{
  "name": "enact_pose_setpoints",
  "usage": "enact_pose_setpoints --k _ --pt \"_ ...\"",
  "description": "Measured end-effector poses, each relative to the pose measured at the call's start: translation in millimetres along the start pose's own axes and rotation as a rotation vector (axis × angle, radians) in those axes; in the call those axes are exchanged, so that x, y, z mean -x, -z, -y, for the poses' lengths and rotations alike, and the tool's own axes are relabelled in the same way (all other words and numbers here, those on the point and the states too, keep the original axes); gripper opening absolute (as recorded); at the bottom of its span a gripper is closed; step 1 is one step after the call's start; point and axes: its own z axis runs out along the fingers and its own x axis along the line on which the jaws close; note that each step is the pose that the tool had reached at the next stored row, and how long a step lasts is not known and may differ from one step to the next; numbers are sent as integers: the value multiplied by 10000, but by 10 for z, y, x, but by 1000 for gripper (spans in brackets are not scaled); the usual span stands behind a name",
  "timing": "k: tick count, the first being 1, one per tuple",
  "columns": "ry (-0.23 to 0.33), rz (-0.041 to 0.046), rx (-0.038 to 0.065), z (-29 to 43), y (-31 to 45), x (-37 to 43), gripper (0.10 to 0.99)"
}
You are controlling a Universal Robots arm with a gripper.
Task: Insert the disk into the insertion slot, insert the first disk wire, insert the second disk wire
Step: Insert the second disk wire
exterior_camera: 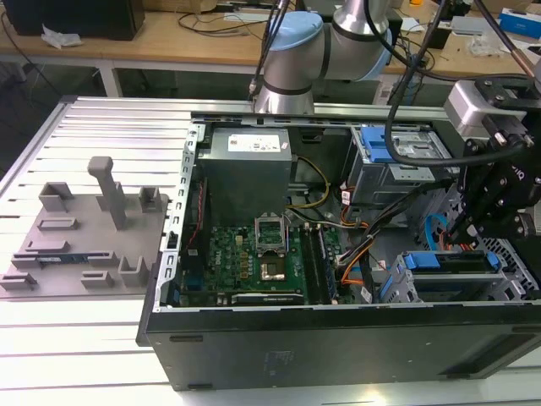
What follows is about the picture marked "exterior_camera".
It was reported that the flat grey box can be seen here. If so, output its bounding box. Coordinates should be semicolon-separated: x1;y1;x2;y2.
450;15;494;36

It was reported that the clear plastic packaging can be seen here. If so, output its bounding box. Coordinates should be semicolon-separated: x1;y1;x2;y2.
467;34;511;56

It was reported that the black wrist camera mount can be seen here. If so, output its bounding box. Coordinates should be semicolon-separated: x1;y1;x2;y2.
473;74;541;147

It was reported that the grey power supply unit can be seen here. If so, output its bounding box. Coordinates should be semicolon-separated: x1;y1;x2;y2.
196;126;294;217

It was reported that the black cable with copper sleeve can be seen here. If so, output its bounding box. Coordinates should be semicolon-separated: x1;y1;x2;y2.
472;0;537;78

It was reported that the small black box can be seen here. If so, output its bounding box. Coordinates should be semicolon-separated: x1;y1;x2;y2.
423;23;452;49

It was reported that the metal socket cover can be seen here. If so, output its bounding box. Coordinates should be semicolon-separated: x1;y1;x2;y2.
253;214;287;255

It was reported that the wooden desk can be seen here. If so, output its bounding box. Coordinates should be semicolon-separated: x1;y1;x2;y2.
0;0;541;82

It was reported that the black RAM slot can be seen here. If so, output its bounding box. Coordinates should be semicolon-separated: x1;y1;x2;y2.
299;223;325;305

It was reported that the black graphics card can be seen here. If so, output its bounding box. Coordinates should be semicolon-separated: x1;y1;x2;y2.
216;290;306;307

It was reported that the blue cardboard box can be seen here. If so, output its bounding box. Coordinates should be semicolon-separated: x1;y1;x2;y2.
497;7;541;41

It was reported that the black cable with metal plug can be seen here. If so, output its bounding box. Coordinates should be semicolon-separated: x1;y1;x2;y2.
248;0;293;102

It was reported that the thin red wire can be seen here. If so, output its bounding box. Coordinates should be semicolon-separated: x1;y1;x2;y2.
188;180;209;251

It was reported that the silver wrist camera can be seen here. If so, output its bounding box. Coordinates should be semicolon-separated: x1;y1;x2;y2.
443;80;500;129

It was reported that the grey parts rack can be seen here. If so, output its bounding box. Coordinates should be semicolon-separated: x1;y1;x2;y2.
0;156;172;299

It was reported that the blue plastic drive latch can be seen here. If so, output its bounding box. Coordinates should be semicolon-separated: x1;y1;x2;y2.
360;125;406;165

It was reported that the green RAM stick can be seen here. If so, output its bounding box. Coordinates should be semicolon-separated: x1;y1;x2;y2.
316;226;340;299

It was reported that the RAM stick with blue label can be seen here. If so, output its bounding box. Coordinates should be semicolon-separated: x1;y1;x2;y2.
36;253;92;266

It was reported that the metal optical drive cage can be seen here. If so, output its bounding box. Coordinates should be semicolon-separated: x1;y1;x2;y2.
342;124;462;209

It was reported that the metal disk bay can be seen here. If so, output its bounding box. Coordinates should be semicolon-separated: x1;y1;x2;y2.
379;181;541;304

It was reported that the orange red power wire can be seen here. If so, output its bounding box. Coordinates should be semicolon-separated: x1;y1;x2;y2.
436;227;478;254

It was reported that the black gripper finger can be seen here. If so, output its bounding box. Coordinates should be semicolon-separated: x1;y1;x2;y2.
445;138;505;244
452;203;528;247

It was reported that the orange wire bundle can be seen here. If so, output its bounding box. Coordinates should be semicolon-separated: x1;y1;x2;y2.
337;250;369;294

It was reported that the black PC case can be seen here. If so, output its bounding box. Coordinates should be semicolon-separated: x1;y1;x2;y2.
134;110;541;392

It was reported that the green motherboard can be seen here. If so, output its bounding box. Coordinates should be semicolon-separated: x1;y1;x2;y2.
181;222;352;306

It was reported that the hard disk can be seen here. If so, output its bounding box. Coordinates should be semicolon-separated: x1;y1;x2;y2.
400;249;502;294

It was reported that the black computer tower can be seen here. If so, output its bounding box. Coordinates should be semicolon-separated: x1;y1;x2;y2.
3;0;146;41

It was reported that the thick black looping cable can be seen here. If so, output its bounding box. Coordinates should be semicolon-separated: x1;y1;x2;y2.
385;0;525;164

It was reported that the yellow and black wire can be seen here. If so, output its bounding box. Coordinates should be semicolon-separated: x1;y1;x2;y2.
287;155;331;210

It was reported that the black cable bundle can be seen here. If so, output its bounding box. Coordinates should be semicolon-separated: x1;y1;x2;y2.
337;177;460;264

